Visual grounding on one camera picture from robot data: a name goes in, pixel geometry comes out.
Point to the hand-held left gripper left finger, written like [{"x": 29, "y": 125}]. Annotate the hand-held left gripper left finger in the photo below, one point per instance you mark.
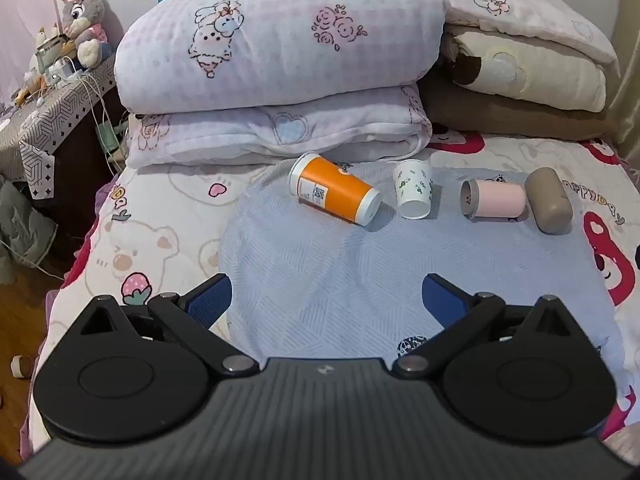
[{"x": 212, "y": 299}]

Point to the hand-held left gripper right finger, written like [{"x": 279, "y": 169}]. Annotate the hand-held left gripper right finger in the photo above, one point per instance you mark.
[{"x": 442, "y": 299}]

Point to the white cup with green print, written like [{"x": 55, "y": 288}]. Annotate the white cup with green print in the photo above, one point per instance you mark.
[{"x": 413, "y": 187}]

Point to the pink cup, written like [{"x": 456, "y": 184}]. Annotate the pink cup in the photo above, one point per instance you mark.
[{"x": 500, "y": 199}]

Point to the taupe cup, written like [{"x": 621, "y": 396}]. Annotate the taupe cup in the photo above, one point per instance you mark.
[{"x": 548, "y": 201}]

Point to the orange paper cup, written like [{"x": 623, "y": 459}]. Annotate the orange paper cup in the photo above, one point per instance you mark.
[{"x": 337, "y": 189}]

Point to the cartoon printed bed sheet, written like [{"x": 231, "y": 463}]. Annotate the cartoon printed bed sheet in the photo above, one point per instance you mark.
[{"x": 150, "y": 240}]

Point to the light blue textured cloth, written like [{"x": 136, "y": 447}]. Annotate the light blue textured cloth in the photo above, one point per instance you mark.
[{"x": 325, "y": 270}]

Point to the brown folded blanket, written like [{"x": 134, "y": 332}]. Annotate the brown folded blanket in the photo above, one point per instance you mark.
[{"x": 500, "y": 115}]

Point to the pale green device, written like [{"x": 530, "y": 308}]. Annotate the pale green device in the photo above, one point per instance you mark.
[{"x": 107, "y": 136}]

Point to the small round white object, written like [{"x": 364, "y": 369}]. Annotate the small round white object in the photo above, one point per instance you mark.
[{"x": 22, "y": 366}]

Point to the grey cloth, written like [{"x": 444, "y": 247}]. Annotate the grey cloth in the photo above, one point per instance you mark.
[{"x": 22, "y": 230}]

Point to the beige folded blanket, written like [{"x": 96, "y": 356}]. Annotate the beige folded blanket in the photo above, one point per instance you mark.
[{"x": 545, "y": 77}]

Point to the bedside table with patterned cloth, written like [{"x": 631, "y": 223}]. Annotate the bedside table with patterned cloth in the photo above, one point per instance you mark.
[{"x": 60, "y": 107}]

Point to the beige curtain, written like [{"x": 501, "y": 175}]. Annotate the beige curtain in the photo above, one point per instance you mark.
[{"x": 627, "y": 110}]

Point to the pink checked folded quilt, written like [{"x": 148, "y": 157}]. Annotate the pink checked folded quilt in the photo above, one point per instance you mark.
[{"x": 275, "y": 40}]

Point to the pink printed pillow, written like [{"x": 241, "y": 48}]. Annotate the pink printed pillow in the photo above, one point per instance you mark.
[{"x": 530, "y": 5}]

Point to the grey bunny plush toy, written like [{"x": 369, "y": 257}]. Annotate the grey bunny plush toy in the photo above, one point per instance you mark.
[{"x": 82, "y": 15}]

